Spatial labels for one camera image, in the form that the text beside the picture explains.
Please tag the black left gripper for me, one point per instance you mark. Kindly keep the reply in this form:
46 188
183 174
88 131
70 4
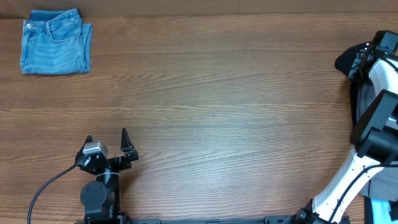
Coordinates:
129 151

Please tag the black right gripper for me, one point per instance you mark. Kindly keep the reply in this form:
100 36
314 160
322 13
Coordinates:
355 74

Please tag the light blue cloth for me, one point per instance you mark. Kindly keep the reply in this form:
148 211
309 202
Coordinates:
380 212

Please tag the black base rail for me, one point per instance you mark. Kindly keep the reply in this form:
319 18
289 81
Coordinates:
266 220

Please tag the folded blue denim jeans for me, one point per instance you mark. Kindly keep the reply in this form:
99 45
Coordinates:
55 43

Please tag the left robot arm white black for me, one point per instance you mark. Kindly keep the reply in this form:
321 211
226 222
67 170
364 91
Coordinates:
101 198

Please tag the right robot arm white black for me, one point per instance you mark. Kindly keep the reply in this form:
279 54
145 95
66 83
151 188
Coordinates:
372 69

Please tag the grey cloth pile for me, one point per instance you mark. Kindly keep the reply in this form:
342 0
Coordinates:
383 186

